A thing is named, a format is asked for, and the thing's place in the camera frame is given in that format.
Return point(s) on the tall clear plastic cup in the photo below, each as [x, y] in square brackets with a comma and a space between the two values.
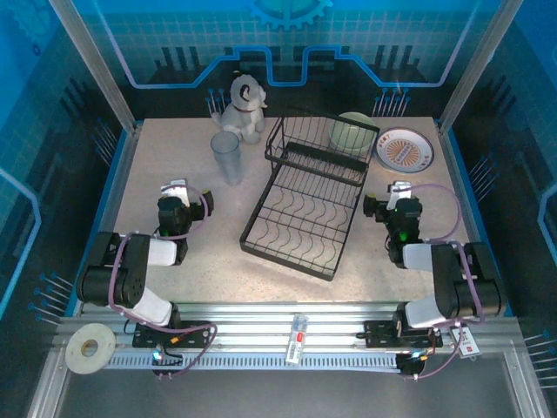
[227, 152]

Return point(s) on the white plate orange sunburst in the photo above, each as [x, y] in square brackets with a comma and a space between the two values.
[404, 150]

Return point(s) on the pale green bowl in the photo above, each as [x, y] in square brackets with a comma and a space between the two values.
[352, 130]

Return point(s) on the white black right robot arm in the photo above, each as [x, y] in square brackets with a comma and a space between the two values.
[470, 283]

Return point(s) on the grey plush dog toy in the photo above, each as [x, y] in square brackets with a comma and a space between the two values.
[246, 104]

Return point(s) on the white number card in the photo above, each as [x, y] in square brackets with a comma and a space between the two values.
[465, 341]

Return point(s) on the clear label tag red mark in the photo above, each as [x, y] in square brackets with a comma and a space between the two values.
[297, 337]

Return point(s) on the black controller board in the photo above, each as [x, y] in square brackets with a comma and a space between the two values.
[411, 368]
[167, 360]

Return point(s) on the white tape roll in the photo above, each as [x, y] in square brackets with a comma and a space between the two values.
[102, 348]

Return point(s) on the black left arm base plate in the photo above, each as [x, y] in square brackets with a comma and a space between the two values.
[200, 325]

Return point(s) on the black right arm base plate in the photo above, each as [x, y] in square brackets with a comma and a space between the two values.
[376, 333]

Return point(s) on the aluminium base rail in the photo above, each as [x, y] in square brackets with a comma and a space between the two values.
[261, 324]

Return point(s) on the aluminium enclosure post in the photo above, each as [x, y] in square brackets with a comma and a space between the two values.
[485, 52]
[90, 52]

